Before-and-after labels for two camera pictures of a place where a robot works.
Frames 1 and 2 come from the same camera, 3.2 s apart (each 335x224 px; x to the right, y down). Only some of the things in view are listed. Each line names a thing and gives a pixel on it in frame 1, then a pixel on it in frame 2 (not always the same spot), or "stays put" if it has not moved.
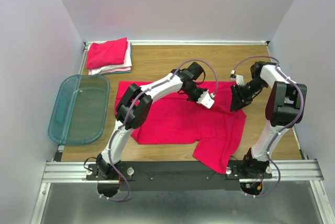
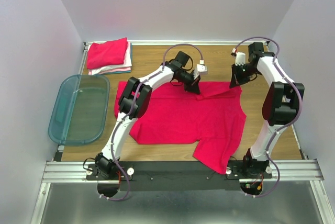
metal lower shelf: x=290 y=202 stays put
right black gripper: x=237 y=99 to x=235 y=79
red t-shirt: x=218 y=132 stays put
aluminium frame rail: x=67 y=172 stays put
